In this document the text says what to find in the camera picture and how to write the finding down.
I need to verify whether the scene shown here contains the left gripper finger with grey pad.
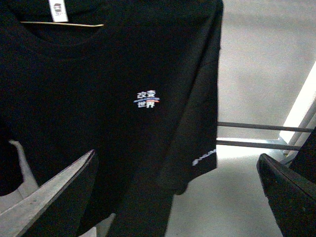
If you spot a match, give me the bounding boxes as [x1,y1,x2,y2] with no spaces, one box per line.
[0,150,98,237]

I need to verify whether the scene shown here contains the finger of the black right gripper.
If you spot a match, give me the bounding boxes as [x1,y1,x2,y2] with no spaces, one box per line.
[257,154,316,237]

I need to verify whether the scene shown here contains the black printed t-shirt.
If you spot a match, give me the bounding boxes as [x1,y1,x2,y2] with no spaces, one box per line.
[0,0,224,237]

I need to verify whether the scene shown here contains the grey metal drying rack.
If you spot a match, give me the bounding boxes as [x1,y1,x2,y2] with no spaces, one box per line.
[216,98,316,166]

